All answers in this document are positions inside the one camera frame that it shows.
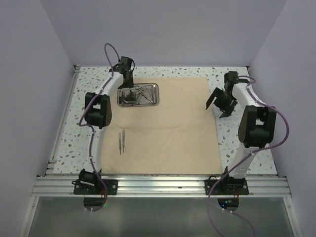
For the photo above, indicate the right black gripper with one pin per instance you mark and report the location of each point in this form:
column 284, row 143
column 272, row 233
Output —
column 228, row 109

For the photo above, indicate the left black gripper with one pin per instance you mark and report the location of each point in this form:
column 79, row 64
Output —
column 130, row 84

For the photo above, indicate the steel instrument tray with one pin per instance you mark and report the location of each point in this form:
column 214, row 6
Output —
column 127, row 96

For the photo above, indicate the beige cloth wrap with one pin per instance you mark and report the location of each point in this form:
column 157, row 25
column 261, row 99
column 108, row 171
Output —
column 177, row 136

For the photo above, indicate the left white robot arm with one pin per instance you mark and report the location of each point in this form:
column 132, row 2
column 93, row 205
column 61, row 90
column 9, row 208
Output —
column 97, row 116

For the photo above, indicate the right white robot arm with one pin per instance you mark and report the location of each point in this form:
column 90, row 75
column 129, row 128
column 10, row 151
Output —
column 255, row 131

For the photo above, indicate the steel surgical scissors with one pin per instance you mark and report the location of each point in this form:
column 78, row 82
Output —
column 143, row 92

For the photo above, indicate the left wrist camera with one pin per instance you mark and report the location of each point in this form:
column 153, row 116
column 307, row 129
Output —
column 127, row 63

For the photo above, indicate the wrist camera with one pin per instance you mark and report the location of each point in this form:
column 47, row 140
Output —
column 230, row 78
column 127, row 63

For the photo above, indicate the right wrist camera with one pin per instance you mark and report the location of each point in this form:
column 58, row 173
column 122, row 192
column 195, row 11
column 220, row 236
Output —
column 230, row 78

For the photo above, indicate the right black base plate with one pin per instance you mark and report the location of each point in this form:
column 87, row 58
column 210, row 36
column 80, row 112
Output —
column 231, row 187

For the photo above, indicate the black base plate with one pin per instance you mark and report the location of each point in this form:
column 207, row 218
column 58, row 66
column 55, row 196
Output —
column 96, row 188
column 231, row 187

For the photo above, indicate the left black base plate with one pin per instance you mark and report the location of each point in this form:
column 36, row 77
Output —
column 96, row 188

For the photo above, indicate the aluminium rail frame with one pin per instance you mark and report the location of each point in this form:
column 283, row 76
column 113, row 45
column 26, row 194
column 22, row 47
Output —
column 165, row 186

